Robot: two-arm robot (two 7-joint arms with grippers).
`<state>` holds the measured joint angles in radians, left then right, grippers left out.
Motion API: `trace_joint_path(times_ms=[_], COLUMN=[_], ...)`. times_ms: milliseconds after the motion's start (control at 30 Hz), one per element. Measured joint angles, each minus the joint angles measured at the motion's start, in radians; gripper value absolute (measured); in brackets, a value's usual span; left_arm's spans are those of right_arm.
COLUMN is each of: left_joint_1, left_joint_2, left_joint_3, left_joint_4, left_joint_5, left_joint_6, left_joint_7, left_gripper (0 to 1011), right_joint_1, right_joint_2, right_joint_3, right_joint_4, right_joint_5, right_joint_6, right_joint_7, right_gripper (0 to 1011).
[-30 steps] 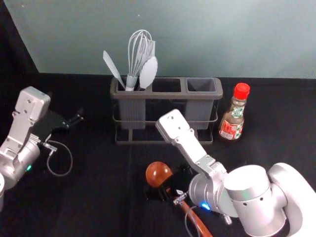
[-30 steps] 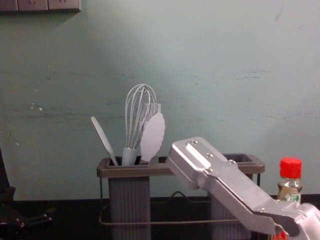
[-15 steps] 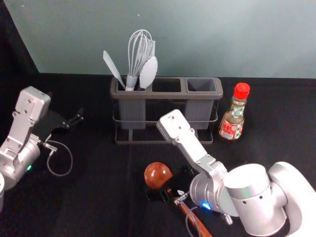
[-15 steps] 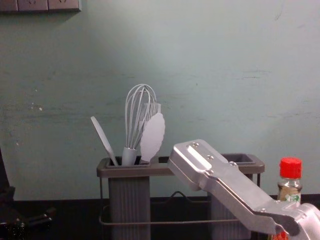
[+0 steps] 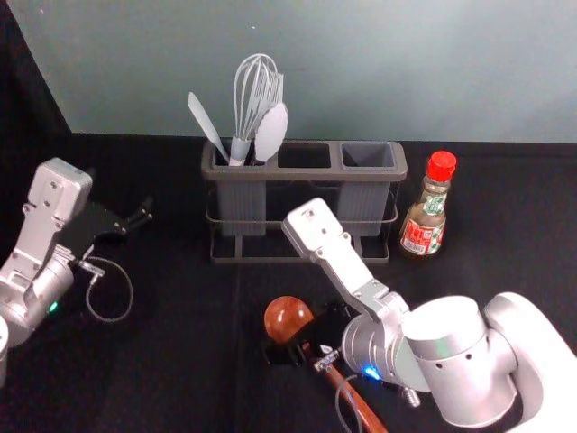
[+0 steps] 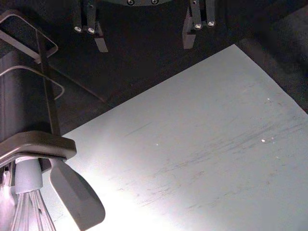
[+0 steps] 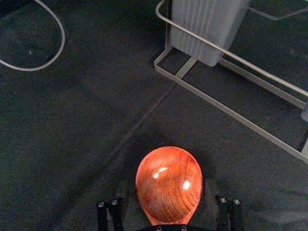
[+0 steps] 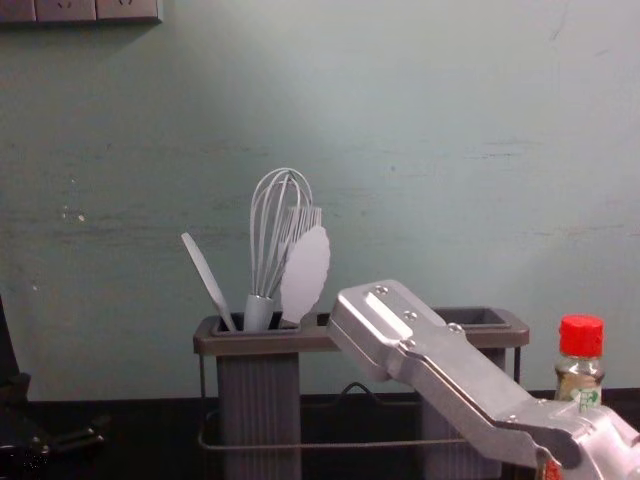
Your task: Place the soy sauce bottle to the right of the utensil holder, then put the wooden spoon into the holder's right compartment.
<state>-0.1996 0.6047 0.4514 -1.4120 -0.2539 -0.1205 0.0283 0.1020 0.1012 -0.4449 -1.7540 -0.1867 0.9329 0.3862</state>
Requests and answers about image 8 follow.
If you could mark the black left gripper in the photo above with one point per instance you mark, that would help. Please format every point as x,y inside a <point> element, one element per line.
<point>12,400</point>

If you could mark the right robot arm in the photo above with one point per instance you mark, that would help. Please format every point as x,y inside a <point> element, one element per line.
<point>450,370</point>

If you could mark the black table cloth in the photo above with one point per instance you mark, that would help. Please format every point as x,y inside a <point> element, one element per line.
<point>150,440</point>

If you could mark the grey ribbed utensil cup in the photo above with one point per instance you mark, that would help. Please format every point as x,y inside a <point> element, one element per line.
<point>260,400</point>
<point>450,450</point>

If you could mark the grey silicone spatula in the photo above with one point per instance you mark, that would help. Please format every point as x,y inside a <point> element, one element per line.
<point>207,280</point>

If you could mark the grey silicone whisk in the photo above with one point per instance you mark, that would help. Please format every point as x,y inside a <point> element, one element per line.
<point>259,310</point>

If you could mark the grey scalloped silicone tongs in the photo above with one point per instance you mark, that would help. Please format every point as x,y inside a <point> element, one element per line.
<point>305,270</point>

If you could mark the grey silicone basting brush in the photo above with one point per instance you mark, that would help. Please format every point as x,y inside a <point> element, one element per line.
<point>305,217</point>

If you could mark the clear bottle with red cap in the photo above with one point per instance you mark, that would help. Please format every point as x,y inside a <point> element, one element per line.
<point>580,337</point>

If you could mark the wall socket panel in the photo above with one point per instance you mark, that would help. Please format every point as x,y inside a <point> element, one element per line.
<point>80,10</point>

